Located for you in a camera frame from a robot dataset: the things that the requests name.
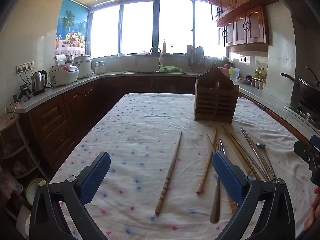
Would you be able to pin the metal fork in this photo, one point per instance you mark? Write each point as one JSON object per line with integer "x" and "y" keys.
{"x": 215, "y": 205}

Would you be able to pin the wall power outlets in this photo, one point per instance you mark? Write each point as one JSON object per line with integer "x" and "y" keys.
{"x": 25, "y": 67}

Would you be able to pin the small pump bottle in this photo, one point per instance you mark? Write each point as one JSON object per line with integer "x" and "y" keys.
{"x": 171, "y": 50}

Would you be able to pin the steel electric kettle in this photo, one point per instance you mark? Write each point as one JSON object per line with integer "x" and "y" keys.
{"x": 38, "y": 82}

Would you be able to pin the wooden utensil holder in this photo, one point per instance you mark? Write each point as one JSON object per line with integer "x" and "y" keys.
{"x": 212, "y": 105}

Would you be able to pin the gas stove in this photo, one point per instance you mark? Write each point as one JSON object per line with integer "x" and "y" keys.
{"x": 303, "y": 113}

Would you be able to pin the white pink rice cooker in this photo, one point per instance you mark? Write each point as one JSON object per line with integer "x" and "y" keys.
{"x": 62, "y": 76}

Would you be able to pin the kitchen window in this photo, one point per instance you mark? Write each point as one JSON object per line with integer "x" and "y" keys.
{"x": 137, "y": 30}

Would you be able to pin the white floral tablecloth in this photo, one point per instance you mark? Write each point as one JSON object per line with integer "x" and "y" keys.
{"x": 140, "y": 130}

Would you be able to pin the metal spoon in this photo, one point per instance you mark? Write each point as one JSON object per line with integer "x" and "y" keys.
{"x": 260, "y": 144}

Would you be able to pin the wall socket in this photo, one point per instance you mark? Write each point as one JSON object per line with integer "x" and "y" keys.
{"x": 242, "y": 59}

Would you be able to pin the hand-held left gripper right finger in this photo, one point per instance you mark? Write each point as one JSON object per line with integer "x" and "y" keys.
{"x": 230, "y": 177}

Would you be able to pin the green colander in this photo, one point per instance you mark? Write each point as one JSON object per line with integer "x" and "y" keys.
{"x": 170, "y": 69}

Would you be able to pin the person's right hand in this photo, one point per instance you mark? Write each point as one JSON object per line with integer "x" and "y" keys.
{"x": 312, "y": 220}

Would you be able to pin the range hood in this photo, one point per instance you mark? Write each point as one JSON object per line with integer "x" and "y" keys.
{"x": 295, "y": 2}

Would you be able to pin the wooden wall cabinets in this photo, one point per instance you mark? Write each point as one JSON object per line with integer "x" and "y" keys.
{"x": 240, "y": 30}

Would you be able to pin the yellow dish soap bottle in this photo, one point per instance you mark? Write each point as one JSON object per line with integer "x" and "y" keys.
{"x": 164, "y": 48}

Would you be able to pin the black charger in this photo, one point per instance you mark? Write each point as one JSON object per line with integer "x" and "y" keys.
{"x": 25, "y": 91}

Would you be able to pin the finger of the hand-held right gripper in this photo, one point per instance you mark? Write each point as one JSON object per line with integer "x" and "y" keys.
{"x": 316, "y": 138}
{"x": 305, "y": 151}

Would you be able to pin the black wok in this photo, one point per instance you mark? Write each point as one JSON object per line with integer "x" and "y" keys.
{"x": 310, "y": 90}

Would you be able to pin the paper towel roll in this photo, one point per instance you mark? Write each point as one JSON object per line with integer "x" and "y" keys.
{"x": 60, "y": 60}

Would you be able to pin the dish rack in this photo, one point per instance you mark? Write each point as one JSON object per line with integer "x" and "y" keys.
{"x": 196, "y": 57}

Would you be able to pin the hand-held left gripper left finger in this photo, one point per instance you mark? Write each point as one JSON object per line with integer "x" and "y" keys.
{"x": 96, "y": 175}

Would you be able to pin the wall poster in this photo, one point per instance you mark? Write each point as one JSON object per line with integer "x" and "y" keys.
{"x": 72, "y": 30}

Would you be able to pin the row of spice jars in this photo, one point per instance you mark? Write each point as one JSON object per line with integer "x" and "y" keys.
{"x": 257, "y": 83}

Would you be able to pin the green white round lid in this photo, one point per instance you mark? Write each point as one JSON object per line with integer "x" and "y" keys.
{"x": 33, "y": 192}

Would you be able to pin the kitchen faucet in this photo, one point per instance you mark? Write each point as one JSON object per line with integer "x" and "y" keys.
{"x": 160, "y": 60}

